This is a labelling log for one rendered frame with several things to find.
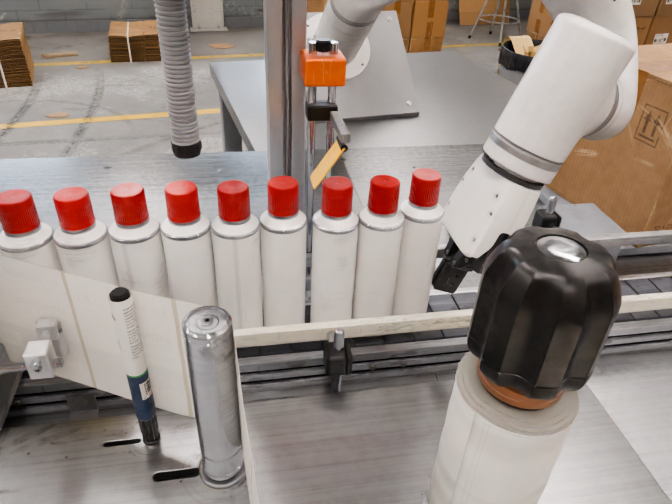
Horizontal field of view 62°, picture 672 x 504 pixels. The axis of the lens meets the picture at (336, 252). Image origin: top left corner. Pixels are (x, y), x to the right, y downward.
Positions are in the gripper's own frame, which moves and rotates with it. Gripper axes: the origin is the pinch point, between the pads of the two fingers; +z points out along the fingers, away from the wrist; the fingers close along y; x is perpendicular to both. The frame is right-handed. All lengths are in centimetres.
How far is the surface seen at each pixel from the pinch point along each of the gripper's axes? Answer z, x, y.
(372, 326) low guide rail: 6.8, -8.8, 4.4
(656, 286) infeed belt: -5.4, 33.8, -2.1
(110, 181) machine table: 28, -43, -53
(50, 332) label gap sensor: 9.0, -42.2, 11.5
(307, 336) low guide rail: 10.1, -15.9, 4.4
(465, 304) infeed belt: 4.7, 6.0, -1.6
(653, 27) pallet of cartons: -56, 261, -305
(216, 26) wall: 98, 0, -550
